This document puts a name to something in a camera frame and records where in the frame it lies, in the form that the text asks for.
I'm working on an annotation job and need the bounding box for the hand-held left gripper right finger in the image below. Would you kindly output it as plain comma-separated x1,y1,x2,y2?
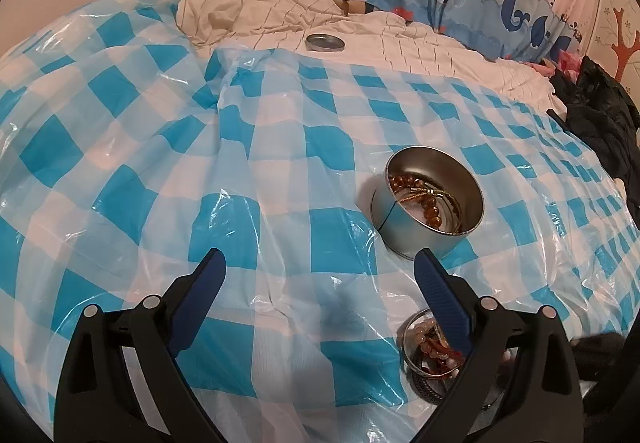
400,248,586,443

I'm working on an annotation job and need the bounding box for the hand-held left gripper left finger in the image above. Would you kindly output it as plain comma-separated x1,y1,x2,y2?
54,247,236,443

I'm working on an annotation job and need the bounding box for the pink bead bracelet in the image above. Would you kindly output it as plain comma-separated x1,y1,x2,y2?
407,317,451,360

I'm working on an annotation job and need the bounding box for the black braided bracelet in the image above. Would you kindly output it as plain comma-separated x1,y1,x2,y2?
412,369,452,393

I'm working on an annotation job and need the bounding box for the round metal tin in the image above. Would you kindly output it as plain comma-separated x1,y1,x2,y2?
371,146,486,260

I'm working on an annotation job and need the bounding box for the blue checked plastic sheet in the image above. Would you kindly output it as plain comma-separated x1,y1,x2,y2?
0,0,640,443

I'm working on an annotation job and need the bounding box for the black clothing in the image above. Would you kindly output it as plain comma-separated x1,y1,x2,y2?
547,56,640,224

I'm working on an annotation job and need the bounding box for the white striped blanket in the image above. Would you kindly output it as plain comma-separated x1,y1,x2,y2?
172,0,568,116

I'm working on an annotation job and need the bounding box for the pink cloth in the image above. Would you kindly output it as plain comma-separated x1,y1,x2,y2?
525,50,585,78

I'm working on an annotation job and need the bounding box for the round metal tin lid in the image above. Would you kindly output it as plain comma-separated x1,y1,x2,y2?
306,33,346,54

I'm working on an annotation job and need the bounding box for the brown and black bottle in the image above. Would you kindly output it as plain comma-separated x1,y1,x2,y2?
336,0,376,17

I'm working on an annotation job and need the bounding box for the amber bead bracelet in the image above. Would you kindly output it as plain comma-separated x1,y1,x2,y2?
390,174,443,229

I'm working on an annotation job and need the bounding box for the gold clasp bracelet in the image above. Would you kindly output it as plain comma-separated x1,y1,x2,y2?
397,190,458,210

